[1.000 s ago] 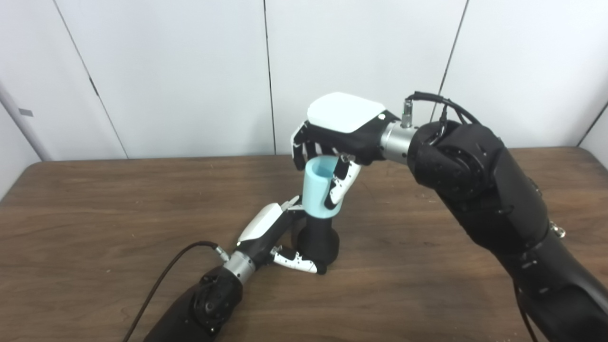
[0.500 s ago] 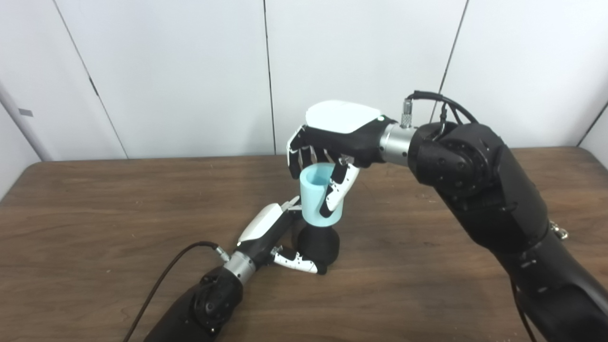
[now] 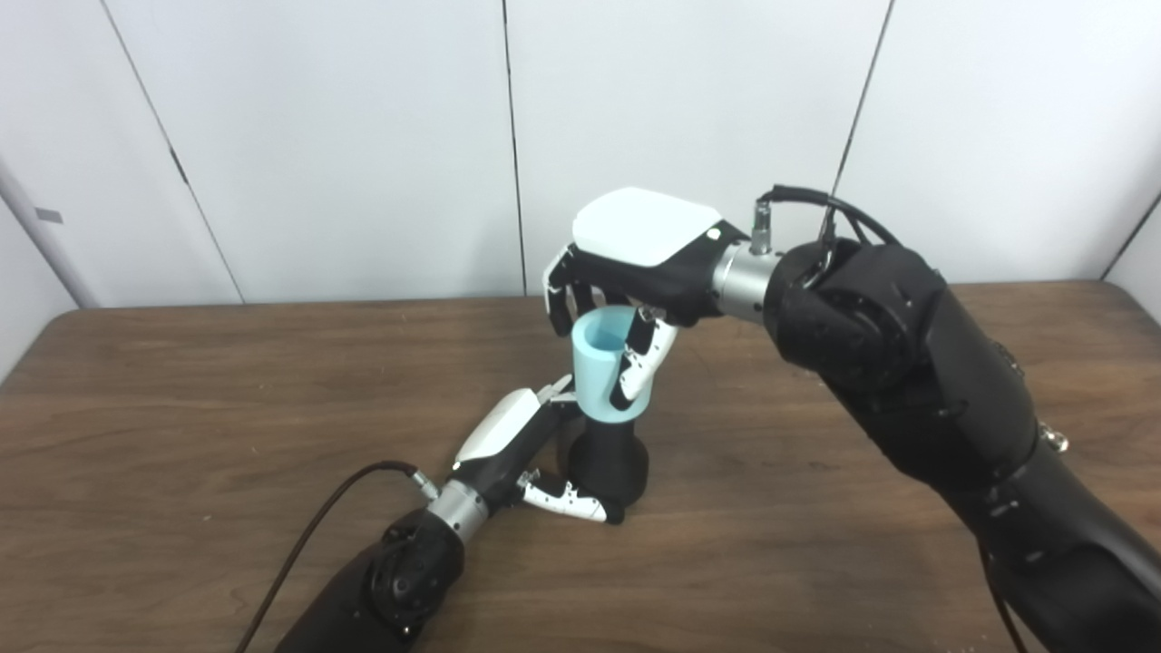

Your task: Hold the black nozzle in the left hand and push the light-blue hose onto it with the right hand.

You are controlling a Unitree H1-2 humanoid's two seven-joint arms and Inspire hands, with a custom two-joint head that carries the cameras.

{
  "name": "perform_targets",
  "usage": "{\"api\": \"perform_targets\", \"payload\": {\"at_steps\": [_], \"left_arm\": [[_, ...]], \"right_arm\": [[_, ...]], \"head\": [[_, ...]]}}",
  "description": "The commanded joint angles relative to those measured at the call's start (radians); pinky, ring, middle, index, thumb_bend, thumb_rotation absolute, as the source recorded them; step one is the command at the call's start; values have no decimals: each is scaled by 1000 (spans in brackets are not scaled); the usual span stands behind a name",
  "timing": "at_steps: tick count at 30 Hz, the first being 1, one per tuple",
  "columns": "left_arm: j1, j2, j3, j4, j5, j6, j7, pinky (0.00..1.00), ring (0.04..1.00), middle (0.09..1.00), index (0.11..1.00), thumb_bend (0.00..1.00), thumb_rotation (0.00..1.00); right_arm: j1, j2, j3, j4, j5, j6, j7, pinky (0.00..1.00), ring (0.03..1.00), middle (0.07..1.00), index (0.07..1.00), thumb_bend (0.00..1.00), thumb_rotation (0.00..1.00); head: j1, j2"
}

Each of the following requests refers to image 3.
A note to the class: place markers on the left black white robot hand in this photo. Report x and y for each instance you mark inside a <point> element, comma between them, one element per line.
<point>503,444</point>

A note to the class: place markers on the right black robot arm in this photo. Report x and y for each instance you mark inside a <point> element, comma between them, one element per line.
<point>925,381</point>

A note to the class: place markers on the black wall panel hinge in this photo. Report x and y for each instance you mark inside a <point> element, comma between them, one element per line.
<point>179,166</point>

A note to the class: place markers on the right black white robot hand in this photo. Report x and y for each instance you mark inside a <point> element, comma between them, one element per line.
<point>653,245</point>

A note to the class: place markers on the black funnel-shaped nozzle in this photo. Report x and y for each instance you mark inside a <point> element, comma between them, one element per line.
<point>612,462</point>

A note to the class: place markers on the small grey wall label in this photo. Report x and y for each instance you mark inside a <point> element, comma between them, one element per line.
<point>49,216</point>

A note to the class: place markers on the white wall corner post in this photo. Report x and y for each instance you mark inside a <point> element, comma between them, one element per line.
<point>45,236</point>

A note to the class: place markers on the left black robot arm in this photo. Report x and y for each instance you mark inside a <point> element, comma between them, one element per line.
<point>390,580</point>

